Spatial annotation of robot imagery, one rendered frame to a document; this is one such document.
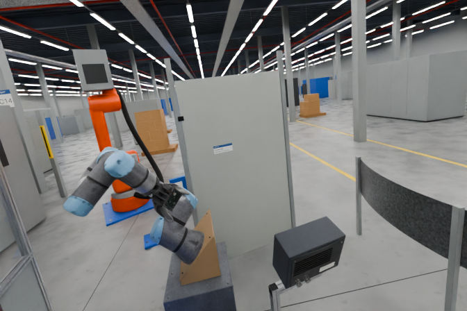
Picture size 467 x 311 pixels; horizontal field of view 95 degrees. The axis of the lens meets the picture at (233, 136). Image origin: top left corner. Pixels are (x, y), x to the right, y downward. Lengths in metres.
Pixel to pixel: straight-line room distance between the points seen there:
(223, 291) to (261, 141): 1.58
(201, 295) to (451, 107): 10.14
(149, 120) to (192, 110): 6.25
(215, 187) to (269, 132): 0.84
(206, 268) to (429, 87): 9.32
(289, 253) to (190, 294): 0.49
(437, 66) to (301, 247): 9.37
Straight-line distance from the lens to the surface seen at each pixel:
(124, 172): 0.71
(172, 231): 1.09
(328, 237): 0.99
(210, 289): 1.16
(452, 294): 2.29
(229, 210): 2.48
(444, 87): 10.24
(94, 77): 4.14
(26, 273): 1.99
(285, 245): 0.92
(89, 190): 0.81
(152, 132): 8.34
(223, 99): 2.17
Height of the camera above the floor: 1.82
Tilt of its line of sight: 11 degrees down
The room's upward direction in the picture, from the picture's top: 7 degrees counter-clockwise
